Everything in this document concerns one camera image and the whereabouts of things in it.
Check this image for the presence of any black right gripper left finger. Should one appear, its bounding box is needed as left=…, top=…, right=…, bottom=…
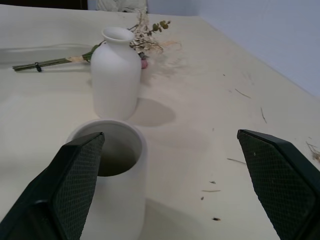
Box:
left=0, top=131, right=106, bottom=240

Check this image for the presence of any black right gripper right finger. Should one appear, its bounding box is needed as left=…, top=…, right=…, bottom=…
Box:
left=236, top=129, right=320, bottom=240

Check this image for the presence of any white cylindrical ceramic vase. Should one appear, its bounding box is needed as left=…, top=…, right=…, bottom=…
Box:
left=65, top=119, right=148, bottom=240

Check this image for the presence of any white bottle-shaped ceramic vase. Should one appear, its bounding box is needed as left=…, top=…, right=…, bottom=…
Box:
left=90, top=26, right=143, bottom=121

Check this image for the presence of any dried flower bouquet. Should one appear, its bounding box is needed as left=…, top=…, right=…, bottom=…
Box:
left=11, top=11, right=183, bottom=73

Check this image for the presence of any white textured cloth object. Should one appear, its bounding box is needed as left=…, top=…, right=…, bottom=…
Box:
left=96, top=0, right=148, bottom=13

